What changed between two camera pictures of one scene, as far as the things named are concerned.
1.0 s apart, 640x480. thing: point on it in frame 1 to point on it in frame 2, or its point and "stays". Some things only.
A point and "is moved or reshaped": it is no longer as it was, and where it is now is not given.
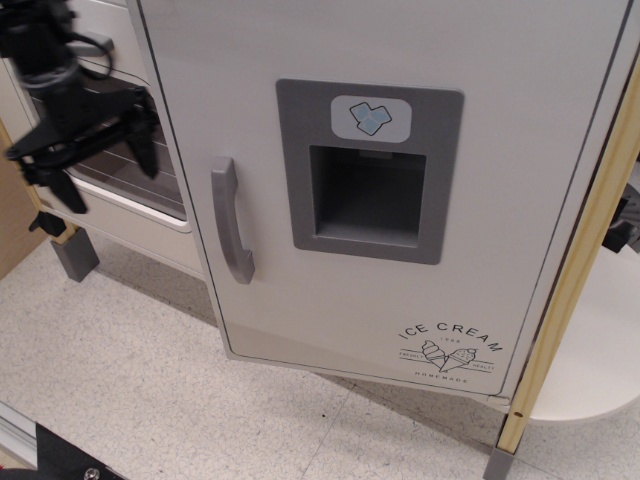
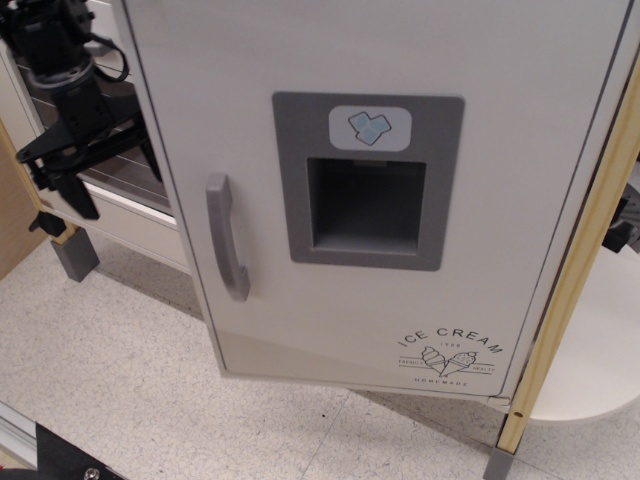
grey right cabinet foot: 498,465 stays
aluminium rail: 18,435 stays
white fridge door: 386,189 stays
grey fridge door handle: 225,182 is moved or reshaped
